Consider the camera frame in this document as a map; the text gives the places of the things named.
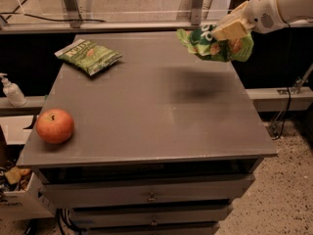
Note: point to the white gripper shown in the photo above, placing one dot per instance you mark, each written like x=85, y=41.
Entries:
x=261, y=13

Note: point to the green rice chip bag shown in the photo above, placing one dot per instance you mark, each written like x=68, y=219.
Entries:
x=201, y=43

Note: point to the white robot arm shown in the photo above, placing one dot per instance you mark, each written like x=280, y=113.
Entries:
x=295, y=10

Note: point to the green snack bag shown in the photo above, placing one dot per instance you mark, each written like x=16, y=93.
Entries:
x=88, y=55

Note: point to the grey drawer cabinet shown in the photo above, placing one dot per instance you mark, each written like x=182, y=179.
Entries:
x=163, y=141

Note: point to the red apple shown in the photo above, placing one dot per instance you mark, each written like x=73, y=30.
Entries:
x=55, y=126

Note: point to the white pump bottle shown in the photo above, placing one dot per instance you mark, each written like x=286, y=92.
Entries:
x=12, y=91

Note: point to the white cardboard box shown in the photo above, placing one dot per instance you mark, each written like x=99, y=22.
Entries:
x=21, y=188

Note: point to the metal window frame rail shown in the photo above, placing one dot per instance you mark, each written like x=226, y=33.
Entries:
x=38, y=16

